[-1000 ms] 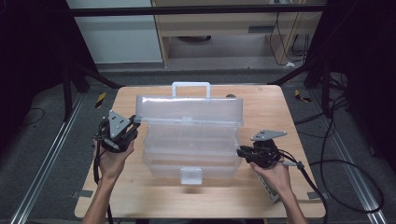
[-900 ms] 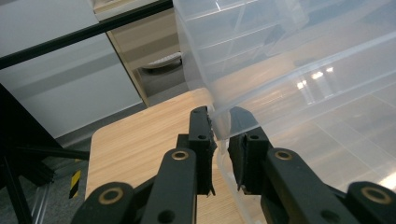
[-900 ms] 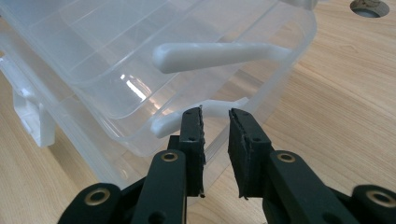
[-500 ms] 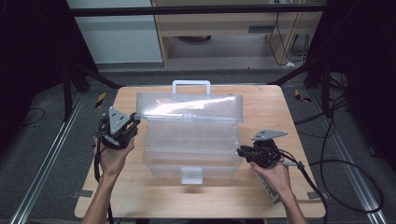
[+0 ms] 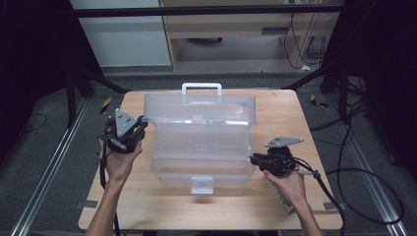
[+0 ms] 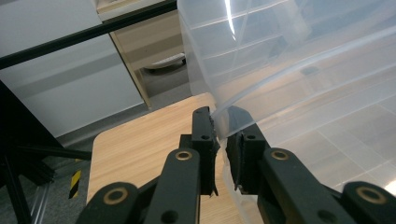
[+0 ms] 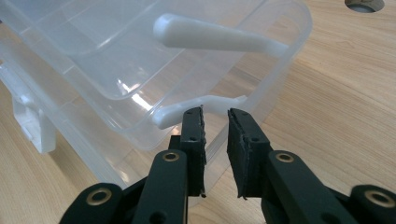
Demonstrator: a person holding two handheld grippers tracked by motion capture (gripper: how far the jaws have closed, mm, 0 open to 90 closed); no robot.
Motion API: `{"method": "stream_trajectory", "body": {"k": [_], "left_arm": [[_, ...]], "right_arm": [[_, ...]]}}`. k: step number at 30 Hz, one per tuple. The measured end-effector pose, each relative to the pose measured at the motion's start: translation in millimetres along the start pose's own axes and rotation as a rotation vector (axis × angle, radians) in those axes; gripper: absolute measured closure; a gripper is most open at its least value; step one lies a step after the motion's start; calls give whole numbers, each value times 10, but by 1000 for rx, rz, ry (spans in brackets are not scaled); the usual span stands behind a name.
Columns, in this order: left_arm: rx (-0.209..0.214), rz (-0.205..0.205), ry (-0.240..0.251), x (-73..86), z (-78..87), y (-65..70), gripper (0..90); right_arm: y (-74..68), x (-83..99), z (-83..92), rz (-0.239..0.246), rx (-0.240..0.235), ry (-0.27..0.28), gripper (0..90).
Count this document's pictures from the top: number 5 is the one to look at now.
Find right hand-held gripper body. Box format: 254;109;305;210
262;136;304;177

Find white cabinet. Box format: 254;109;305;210
69;0;172;68

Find black curtain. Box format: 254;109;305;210
0;0;102;158
323;0;417;181

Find aluminium floor rail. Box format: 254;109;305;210
9;97;89;236
328;94;409;236

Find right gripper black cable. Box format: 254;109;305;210
293;156;347;236

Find grey tape piece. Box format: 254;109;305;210
323;201;347;211
74;199;99;209

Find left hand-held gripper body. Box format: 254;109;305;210
99;107;141;154

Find person's right hand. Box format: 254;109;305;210
263;168;309;209

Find clear plastic storage box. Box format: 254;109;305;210
143;82;258;195

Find yellow black striped tape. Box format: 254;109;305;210
309;93;328;109
99;96;113;115

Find light wooden desk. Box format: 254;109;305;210
159;0;345;72

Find black cables under desk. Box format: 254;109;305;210
283;13;328;71

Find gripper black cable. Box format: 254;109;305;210
293;156;347;236
98;131;121;236

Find black metal crossbar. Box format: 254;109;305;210
70;5;347;18

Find black metal stand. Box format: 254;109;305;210
281;48;367;126
65;63;131;129

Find person's left hand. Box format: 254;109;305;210
99;141;144;190

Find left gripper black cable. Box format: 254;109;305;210
98;131;121;236

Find black floor cable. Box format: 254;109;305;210
21;112;48;134
309;97;406;227

